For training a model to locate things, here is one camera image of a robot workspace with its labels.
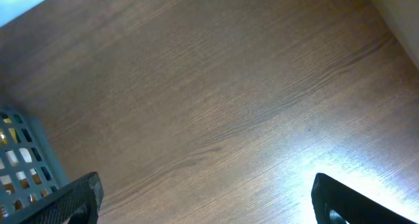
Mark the grey plastic lattice basket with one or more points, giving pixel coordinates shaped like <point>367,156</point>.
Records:
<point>30,169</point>

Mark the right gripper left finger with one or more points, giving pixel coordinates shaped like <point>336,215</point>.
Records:
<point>78,202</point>

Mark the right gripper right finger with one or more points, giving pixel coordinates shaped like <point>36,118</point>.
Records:
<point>334,202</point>

